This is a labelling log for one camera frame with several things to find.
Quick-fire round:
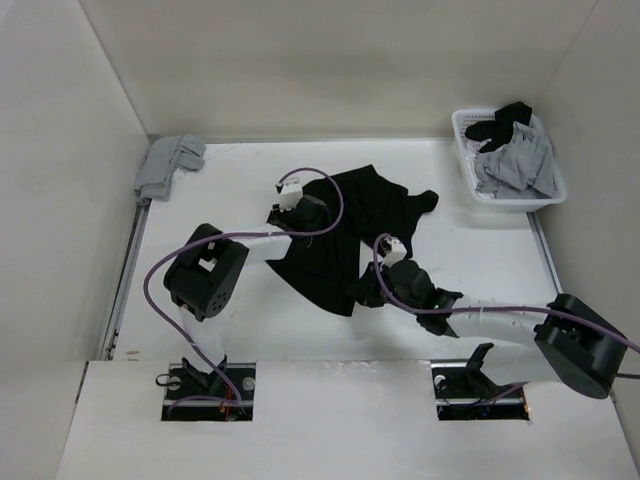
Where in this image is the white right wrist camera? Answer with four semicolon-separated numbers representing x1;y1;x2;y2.
381;237;407;267

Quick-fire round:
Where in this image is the folded grey tank top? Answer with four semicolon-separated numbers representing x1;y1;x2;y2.
134;134;206;205

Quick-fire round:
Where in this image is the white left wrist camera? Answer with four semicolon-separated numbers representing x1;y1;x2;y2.
273;177;304;212

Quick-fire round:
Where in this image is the black garment in basket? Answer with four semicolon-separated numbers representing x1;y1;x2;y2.
465;101;533;153

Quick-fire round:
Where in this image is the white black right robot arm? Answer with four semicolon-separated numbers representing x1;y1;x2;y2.
347;260;627;399

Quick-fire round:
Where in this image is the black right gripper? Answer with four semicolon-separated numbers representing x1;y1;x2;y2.
344;261;420;315

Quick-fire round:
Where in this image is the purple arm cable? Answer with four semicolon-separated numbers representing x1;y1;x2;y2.
373;232;640;381
143;167;346;419

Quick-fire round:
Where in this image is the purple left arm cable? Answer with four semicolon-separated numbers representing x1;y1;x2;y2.
143;167;346;419

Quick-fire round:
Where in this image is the white garment in basket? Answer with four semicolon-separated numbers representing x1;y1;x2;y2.
465;139;486;173

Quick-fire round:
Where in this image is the white plastic laundry basket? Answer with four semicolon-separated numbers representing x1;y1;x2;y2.
451;109;568;214

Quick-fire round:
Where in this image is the grey garment in basket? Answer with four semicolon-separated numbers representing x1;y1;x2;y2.
475;122;555;200

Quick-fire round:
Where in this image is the black tank top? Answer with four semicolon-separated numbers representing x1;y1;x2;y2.
267;165;439;317

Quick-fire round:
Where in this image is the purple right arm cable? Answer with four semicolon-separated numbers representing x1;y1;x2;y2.
373;232;640;381

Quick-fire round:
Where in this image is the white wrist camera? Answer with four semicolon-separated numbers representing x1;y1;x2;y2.
273;177;304;212
381;237;407;267

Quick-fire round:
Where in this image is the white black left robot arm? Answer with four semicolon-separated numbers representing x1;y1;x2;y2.
163;193;345;322

